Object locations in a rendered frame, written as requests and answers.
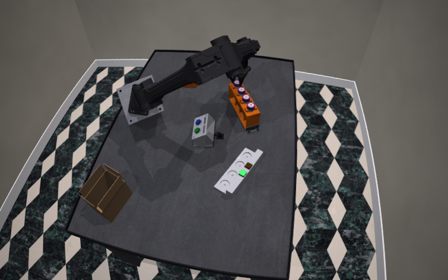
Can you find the brown cardboard box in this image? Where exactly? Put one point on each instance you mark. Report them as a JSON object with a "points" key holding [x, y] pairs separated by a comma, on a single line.
{"points": [[106, 192]]}

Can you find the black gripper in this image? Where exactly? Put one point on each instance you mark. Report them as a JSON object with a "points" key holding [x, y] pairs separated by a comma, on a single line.
{"points": [[242, 75]]}

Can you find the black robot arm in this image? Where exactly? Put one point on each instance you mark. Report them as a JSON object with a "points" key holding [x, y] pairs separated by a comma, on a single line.
{"points": [[224, 57]]}

